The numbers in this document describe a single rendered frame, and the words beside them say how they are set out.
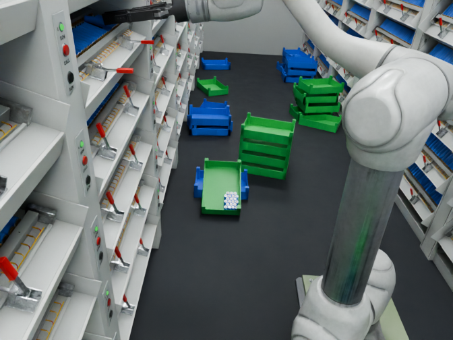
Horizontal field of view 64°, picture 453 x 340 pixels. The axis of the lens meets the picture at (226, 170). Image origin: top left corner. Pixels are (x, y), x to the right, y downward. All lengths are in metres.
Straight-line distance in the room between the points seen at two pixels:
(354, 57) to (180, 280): 1.12
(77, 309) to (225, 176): 1.34
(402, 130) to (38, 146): 0.55
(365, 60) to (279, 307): 1.03
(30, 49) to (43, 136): 0.13
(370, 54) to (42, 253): 0.74
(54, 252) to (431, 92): 0.68
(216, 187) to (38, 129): 1.46
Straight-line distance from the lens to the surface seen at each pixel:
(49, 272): 0.68
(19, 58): 0.63
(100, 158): 0.94
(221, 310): 1.52
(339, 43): 0.90
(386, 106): 0.62
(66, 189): 0.71
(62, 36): 0.64
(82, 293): 0.89
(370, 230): 0.81
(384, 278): 1.12
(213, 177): 2.03
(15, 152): 0.58
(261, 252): 1.75
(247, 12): 1.09
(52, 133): 0.64
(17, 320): 0.63
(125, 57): 1.04
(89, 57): 0.90
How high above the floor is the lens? 1.21
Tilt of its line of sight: 32 degrees down
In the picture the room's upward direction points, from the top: 4 degrees clockwise
